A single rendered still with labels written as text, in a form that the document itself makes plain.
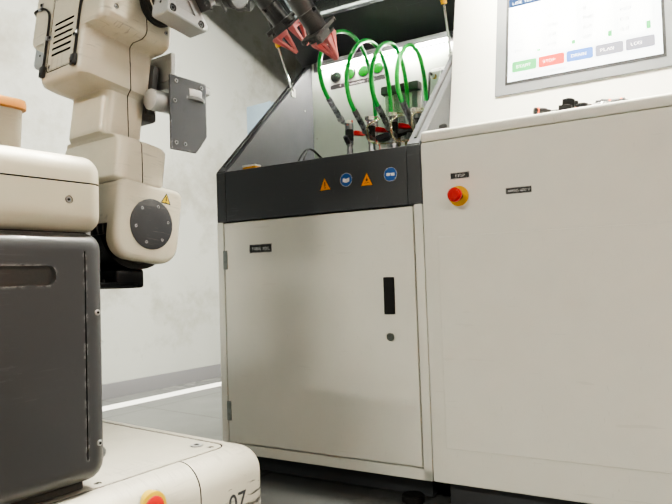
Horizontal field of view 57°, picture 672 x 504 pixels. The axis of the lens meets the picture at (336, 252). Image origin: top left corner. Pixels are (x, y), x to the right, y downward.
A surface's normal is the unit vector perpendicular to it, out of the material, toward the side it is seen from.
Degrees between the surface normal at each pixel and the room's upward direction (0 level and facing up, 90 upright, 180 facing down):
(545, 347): 90
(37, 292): 90
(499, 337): 90
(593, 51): 76
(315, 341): 90
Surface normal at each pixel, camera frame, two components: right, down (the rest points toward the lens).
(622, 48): -0.50, -0.26
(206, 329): 0.81, -0.05
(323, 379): -0.50, -0.02
